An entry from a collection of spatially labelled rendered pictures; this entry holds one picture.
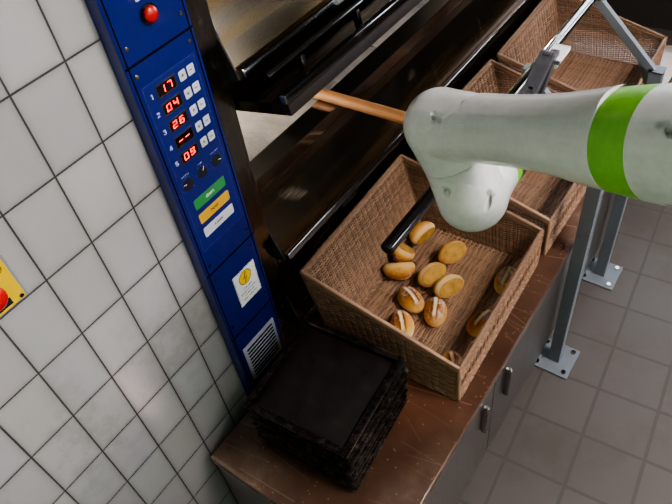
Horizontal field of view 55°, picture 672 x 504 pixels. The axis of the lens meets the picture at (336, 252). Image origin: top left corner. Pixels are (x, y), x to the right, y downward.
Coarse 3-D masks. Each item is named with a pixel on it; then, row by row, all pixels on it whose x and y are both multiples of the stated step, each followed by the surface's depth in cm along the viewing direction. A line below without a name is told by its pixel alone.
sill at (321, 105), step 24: (432, 0) 195; (456, 0) 197; (408, 24) 187; (432, 24) 190; (384, 48) 179; (408, 48) 183; (360, 72) 172; (384, 72) 176; (360, 96) 170; (312, 120) 159; (288, 144) 154; (264, 168) 149
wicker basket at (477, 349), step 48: (336, 240) 179; (432, 240) 208; (480, 240) 204; (528, 240) 192; (336, 288) 182; (384, 288) 197; (432, 288) 195; (480, 288) 193; (384, 336) 167; (432, 336) 183; (480, 336) 164; (432, 384) 171
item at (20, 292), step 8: (0, 256) 91; (0, 264) 91; (8, 272) 93; (0, 280) 92; (8, 280) 93; (16, 280) 94; (8, 288) 94; (16, 288) 95; (24, 288) 96; (8, 296) 94; (16, 296) 95; (24, 296) 97; (8, 304) 94; (0, 312) 94
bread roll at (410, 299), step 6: (402, 288) 190; (408, 288) 189; (402, 294) 188; (408, 294) 187; (414, 294) 187; (420, 294) 189; (402, 300) 188; (408, 300) 186; (414, 300) 186; (420, 300) 186; (402, 306) 189; (408, 306) 187; (414, 306) 186; (420, 306) 186; (414, 312) 187
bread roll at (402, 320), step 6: (396, 312) 184; (402, 312) 183; (396, 318) 182; (402, 318) 181; (408, 318) 182; (396, 324) 181; (402, 324) 180; (408, 324) 181; (402, 330) 180; (408, 330) 180
